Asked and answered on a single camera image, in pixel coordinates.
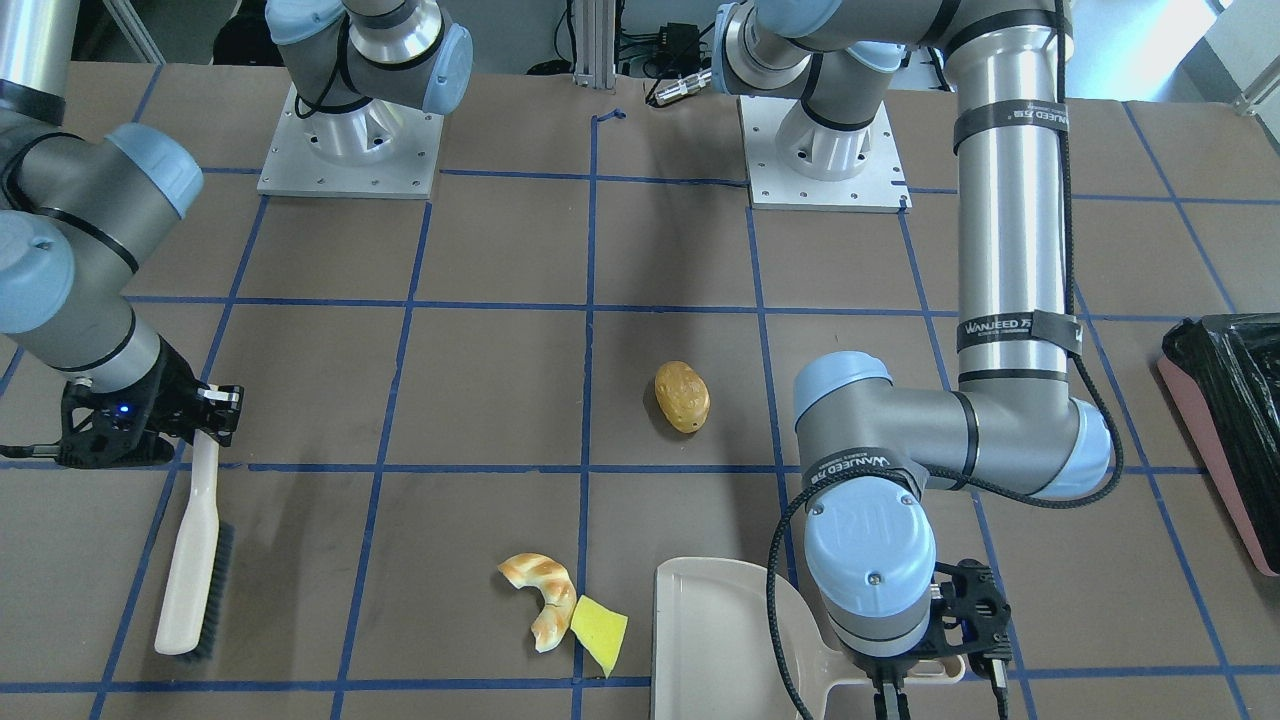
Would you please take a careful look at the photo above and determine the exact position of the pink bin with black bag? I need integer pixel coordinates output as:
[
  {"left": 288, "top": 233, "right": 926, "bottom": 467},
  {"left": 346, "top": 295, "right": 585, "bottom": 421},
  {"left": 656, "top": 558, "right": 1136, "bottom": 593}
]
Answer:
[{"left": 1157, "top": 313, "right": 1279, "bottom": 577}]

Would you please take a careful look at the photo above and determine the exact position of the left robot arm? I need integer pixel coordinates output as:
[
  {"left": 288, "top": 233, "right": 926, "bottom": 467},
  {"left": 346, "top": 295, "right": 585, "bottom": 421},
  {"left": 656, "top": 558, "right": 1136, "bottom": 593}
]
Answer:
[{"left": 712, "top": 1, "right": 1124, "bottom": 719}]

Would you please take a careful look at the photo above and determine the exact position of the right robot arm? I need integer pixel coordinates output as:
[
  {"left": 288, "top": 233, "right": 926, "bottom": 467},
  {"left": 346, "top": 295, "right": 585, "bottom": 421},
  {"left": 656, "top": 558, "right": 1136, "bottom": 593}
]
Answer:
[{"left": 1, "top": 1, "right": 474, "bottom": 469}]

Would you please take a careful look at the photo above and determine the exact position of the yellow sponge piece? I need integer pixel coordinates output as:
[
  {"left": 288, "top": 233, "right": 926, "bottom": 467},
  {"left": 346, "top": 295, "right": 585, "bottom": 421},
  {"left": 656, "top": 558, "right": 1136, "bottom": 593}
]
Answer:
[{"left": 570, "top": 594, "right": 628, "bottom": 679}]

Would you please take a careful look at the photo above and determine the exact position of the aluminium frame post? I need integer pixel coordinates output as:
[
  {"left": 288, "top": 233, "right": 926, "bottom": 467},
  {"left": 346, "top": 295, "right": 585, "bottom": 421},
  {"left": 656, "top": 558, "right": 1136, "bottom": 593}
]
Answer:
[{"left": 570, "top": 0, "right": 618, "bottom": 92}]

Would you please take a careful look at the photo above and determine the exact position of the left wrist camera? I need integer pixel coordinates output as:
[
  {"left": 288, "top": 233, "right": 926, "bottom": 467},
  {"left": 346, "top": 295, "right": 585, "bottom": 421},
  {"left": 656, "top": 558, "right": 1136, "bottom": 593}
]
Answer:
[{"left": 936, "top": 559, "right": 1012, "bottom": 698}]

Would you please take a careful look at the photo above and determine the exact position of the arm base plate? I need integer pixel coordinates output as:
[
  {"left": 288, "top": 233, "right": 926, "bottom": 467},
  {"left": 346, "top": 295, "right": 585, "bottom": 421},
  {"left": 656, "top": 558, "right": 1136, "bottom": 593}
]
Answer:
[
  {"left": 257, "top": 87, "right": 445, "bottom": 200},
  {"left": 739, "top": 96, "right": 913, "bottom": 213}
]

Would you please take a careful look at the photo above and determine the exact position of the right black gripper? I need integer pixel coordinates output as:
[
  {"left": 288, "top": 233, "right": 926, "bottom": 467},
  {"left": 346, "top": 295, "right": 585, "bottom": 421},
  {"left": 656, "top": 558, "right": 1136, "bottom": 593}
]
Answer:
[{"left": 55, "top": 340, "right": 244, "bottom": 469}]

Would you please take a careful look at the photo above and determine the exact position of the twisted bread croissant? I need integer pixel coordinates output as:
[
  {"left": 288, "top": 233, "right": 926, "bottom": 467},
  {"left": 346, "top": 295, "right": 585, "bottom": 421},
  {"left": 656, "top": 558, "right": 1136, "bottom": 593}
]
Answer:
[{"left": 497, "top": 552, "right": 579, "bottom": 653}]

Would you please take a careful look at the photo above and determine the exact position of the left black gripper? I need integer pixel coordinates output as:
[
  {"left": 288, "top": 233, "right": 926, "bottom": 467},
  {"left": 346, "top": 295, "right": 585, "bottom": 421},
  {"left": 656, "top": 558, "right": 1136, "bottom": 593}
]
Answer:
[{"left": 845, "top": 625, "right": 951, "bottom": 720}]

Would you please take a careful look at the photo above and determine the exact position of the beige plastic dustpan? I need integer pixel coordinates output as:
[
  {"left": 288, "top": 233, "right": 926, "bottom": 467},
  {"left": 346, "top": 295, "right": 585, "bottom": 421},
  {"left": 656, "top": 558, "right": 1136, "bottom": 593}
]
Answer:
[{"left": 650, "top": 556, "right": 966, "bottom": 720}]

